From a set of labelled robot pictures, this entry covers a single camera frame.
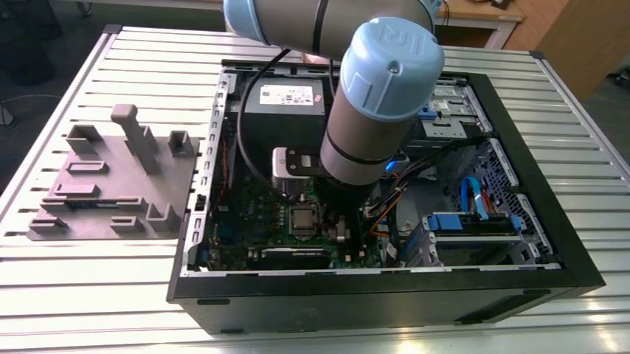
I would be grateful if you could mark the wooden cabinet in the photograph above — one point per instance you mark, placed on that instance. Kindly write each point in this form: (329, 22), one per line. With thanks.
(580, 44)

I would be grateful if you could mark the grey power supply unit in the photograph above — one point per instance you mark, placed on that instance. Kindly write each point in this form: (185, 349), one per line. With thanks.
(280, 125)

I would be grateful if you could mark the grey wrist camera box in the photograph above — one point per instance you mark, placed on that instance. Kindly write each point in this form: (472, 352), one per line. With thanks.
(283, 162)
(395, 162)

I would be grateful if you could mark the hard disk in blue carrier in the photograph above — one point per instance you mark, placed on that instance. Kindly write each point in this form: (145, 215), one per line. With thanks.
(450, 223)

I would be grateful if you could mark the black RAM slot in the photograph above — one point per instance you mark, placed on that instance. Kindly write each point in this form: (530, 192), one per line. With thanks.
(352, 251)
(345, 253)

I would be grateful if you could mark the blue drive bay latch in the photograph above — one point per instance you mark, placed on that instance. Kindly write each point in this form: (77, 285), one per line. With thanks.
(428, 114)

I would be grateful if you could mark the blue expansion slot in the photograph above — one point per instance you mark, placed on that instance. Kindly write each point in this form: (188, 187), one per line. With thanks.
(227, 236)

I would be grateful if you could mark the black graphics card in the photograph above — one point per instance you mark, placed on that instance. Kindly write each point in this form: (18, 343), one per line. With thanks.
(295, 258)

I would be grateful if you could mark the grey metal disk bay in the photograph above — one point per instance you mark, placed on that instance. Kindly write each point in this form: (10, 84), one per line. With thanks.
(476, 239)

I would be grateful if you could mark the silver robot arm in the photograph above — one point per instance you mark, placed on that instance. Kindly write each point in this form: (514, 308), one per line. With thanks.
(373, 92)

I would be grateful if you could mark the RAM stick with white label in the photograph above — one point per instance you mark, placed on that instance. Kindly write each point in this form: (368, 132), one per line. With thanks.
(93, 204)

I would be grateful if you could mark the black PC case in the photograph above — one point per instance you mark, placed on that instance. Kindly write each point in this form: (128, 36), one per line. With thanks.
(344, 306)

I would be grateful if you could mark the grey parts rack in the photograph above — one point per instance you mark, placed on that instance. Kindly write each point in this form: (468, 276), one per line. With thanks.
(123, 184)

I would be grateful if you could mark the CPU socket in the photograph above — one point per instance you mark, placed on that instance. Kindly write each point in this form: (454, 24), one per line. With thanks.
(289, 233)

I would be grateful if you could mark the green motherboard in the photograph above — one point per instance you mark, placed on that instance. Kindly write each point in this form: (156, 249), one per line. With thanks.
(255, 206)

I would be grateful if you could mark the blue VGA port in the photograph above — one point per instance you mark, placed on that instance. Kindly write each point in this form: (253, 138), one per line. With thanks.
(201, 258)

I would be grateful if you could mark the grey metal drive cage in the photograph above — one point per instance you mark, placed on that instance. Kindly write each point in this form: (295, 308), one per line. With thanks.
(452, 129)

